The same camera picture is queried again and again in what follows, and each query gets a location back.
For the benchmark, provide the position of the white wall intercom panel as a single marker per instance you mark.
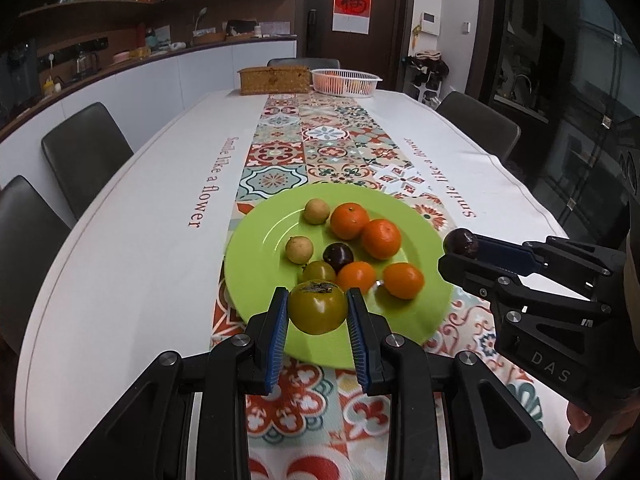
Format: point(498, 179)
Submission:
point(429, 23)

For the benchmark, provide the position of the white sideboard counter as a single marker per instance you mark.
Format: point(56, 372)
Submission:
point(190, 75)

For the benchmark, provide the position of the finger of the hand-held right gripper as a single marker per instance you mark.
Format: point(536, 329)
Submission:
point(467, 272)
point(505, 255)

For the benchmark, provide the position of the dark glass cabinet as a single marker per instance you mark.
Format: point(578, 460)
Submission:
point(575, 85)

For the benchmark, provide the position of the green tomato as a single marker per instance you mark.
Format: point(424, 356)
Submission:
point(318, 310)
point(318, 272)

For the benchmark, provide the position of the orange tomato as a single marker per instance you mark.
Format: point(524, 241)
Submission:
point(356, 276)

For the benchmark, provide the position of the green plate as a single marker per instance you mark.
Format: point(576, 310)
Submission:
point(260, 260)

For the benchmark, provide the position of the red and white door poster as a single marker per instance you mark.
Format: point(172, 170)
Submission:
point(353, 2)

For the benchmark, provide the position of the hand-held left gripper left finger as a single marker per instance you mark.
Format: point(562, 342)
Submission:
point(277, 340)

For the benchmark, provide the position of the white desk lamp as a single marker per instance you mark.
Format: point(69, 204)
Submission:
point(199, 19)

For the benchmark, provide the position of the yellow bottle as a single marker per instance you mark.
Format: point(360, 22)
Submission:
point(48, 86)

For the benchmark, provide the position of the cluttered shoe rack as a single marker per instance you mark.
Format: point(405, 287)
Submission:
point(425, 67)

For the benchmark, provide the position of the white patterned tablecloth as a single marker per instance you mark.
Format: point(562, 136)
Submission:
point(125, 235)

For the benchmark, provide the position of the tan round fruit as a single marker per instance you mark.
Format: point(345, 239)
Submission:
point(317, 211)
point(299, 249)

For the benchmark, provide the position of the small orange mandarin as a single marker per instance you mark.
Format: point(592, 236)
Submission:
point(403, 280)
point(349, 220)

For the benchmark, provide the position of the wicker box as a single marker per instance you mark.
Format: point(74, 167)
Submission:
point(274, 80)

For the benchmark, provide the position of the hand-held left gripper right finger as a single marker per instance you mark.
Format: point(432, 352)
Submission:
point(356, 340)

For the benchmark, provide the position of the dark grey chair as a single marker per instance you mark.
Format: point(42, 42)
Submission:
point(25, 260)
point(300, 63)
point(480, 122)
point(85, 155)

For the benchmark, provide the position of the white plastic basket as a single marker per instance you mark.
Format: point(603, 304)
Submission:
point(367, 85)

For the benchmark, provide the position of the pile of small oranges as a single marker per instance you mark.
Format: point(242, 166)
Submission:
point(337, 81)

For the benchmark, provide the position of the large orange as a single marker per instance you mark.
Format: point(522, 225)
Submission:
point(381, 238)

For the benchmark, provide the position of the dark purple plum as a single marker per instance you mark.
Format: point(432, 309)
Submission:
point(338, 255)
point(461, 242)

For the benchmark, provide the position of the dark brown door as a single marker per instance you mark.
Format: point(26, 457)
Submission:
point(390, 10)

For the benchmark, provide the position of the person's right hand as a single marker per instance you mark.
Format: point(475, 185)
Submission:
point(577, 417)

